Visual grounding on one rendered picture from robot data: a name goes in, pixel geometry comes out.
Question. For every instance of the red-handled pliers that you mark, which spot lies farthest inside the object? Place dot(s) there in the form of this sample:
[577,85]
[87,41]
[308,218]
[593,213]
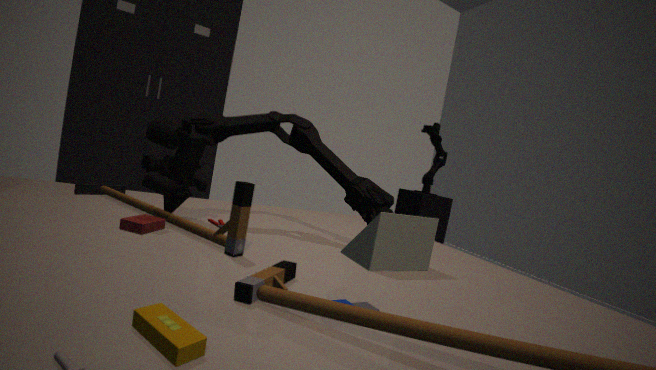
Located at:
[219,225]

